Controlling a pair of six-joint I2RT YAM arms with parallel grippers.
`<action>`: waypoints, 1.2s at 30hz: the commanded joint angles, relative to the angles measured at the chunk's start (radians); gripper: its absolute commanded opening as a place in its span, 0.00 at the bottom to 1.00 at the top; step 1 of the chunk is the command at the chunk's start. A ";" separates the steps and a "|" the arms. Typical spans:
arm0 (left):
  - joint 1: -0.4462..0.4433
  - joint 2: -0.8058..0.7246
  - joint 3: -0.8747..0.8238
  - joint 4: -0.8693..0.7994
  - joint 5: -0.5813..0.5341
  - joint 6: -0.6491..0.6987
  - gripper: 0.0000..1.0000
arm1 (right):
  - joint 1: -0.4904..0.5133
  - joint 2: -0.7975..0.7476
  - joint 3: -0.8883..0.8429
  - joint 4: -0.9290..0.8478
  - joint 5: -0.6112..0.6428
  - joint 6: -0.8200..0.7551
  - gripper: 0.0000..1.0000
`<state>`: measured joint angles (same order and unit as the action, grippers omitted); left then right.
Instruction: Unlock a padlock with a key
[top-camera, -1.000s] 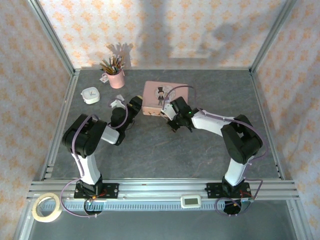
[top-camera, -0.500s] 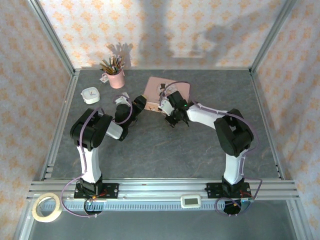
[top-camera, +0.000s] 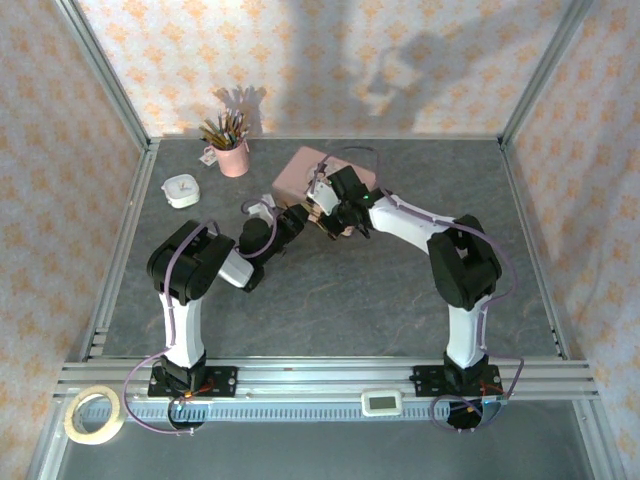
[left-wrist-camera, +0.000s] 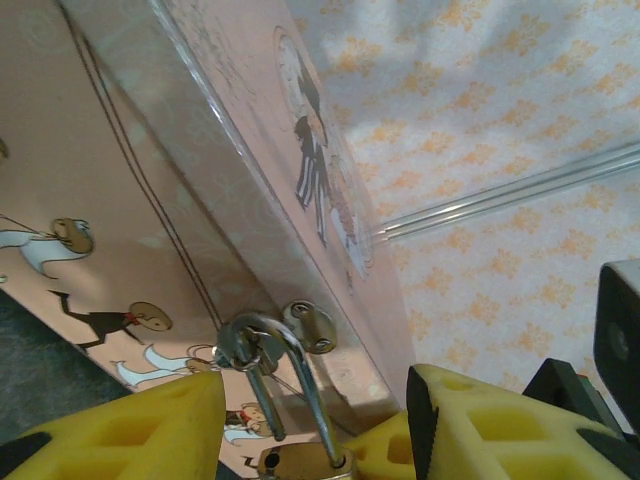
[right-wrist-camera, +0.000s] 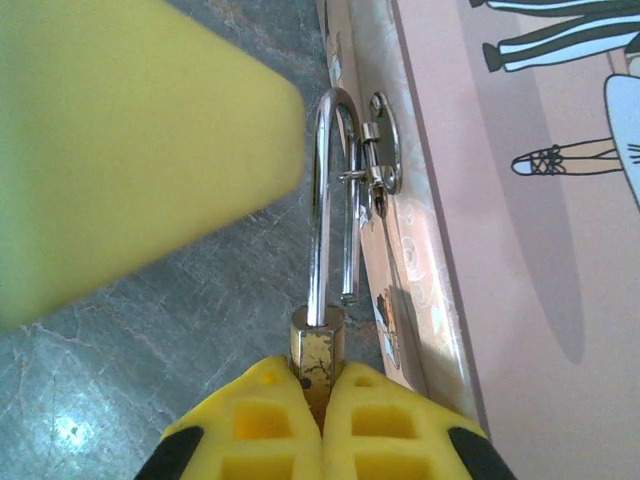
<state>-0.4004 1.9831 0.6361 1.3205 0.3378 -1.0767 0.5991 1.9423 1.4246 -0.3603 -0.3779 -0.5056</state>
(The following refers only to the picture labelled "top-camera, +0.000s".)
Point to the pink rectangular box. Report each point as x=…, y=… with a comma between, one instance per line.
x=295, y=172

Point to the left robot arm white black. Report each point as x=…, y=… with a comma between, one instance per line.
x=182, y=320

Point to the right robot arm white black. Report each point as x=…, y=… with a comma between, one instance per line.
x=467, y=325

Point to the pink pencil cup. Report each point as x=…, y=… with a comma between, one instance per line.
x=232, y=157

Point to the small white square clock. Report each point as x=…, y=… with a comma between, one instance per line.
x=181, y=190

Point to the paper tag on cup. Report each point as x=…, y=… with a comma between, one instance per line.
x=207, y=156

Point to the bundle of coloured pencils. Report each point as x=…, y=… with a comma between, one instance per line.
x=225, y=129

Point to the white digital display device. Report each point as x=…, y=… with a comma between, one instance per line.
x=382, y=403

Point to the beige masking tape roll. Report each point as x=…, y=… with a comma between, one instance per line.
x=80, y=430

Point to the aluminium side rail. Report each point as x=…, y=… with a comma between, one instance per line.
x=532, y=260
x=122, y=250

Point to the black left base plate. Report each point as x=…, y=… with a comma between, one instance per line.
x=222, y=381

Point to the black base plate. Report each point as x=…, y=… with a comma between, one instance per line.
x=222, y=381
x=427, y=379

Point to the aluminium mounting rail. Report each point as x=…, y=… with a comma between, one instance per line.
x=320, y=377

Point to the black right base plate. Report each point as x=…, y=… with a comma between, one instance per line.
x=427, y=379

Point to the aluminium frame post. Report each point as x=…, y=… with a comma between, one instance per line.
x=102, y=75
x=542, y=75

